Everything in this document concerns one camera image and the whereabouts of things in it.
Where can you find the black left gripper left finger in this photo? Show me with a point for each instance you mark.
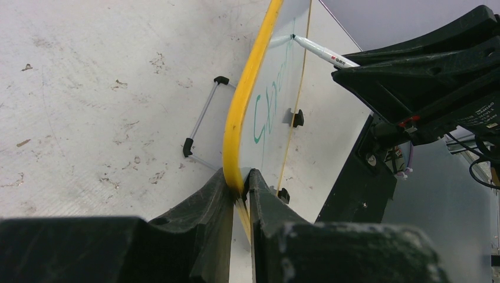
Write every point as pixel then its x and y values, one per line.
pixel 189 243

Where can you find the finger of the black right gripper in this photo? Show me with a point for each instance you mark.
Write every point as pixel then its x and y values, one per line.
pixel 431 75

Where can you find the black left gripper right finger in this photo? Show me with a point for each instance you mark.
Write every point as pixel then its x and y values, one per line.
pixel 288 248

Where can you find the yellow framed whiteboard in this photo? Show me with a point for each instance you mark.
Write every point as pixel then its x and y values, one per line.
pixel 288 118

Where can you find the white green whiteboard marker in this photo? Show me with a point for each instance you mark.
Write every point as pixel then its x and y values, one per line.
pixel 338 61

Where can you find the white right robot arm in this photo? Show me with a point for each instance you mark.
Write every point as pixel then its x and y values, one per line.
pixel 480 117

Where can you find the whiteboard metal stand leg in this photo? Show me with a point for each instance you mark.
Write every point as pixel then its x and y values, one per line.
pixel 204 144

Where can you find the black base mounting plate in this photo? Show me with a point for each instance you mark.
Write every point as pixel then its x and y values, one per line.
pixel 364 185

